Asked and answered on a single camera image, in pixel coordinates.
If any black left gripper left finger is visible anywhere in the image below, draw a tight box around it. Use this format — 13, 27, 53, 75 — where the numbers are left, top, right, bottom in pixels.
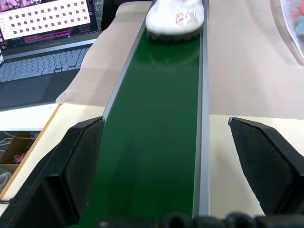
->
0, 116, 105, 228

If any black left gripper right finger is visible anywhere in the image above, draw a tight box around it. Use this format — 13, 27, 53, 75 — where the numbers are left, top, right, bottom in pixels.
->
228, 117, 304, 217

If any brown cardboard box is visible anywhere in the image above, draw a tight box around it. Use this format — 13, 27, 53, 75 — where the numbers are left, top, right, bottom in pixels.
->
0, 132, 38, 193

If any green conveyor belt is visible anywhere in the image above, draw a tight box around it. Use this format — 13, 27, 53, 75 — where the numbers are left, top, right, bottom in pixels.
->
75, 0, 210, 228

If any beige cloth table cover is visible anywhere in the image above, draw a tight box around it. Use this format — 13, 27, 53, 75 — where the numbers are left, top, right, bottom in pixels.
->
55, 0, 304, 119

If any grey open laptop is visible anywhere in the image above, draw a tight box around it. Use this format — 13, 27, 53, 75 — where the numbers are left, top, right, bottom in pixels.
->
0, 0, 102, 112

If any white sneaker with pink print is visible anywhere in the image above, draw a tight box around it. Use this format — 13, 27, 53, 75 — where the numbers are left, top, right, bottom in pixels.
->
145, 0, 205, 42

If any white cable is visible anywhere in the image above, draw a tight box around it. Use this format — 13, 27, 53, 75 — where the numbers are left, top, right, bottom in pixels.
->
0, 131, 15, 147

